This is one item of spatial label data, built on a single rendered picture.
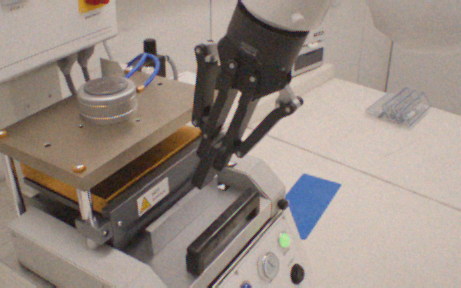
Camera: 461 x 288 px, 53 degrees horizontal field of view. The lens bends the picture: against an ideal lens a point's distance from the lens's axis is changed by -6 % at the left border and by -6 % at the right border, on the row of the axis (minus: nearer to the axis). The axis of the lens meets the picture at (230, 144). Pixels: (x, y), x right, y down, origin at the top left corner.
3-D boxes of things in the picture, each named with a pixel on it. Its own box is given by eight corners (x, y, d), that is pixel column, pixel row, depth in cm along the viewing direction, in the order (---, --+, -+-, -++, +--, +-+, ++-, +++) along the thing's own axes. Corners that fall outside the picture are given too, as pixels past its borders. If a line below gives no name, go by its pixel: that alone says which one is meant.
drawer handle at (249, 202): (185, 271, 59) (184, 246, 57) (247, 208, 70) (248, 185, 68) (199, 277, 58) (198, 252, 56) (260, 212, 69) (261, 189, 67)
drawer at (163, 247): (27, 230, 71) (15, 188, 67) (123, 165, 87) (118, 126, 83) (184, 317, 57) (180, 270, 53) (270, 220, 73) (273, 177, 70)
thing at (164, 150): (24, 183, 66) (9, 123, 62) (127, 122, 83) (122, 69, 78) (111, 227, 58) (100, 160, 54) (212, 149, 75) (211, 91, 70)
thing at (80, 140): (-21, 179, 67) (-44, 98, 60) (120, 101, 90) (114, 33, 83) (94, 242, 56) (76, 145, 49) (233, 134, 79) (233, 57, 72)
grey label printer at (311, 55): (237, 61, 172) (237, 14, 164) (274, 49, 184) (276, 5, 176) (291, 81, 157) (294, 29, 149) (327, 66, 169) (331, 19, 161)
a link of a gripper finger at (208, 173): (226, 135, 58) (231, 139, 58) (208, 176, 62) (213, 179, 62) (212, 146, 55) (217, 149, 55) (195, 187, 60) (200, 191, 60)
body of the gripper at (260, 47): (219, -2, 44) (190, 78, 50) (295, 45, 42) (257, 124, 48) (257, -14, 50) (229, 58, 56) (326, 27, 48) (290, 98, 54)
